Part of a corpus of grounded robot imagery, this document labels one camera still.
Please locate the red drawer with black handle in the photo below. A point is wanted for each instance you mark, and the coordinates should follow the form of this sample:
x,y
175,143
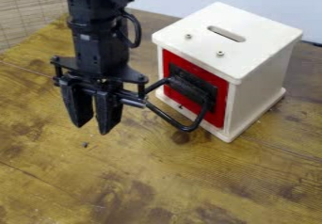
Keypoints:
x,y
194,88

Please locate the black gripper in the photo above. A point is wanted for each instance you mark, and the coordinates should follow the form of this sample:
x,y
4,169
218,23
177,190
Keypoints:
x,y
98,73

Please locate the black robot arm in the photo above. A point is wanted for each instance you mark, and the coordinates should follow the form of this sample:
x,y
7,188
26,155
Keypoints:
x,y
102,15

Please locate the white wooden box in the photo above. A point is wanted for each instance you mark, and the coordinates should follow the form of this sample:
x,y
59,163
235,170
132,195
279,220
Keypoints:
x,y
238,52

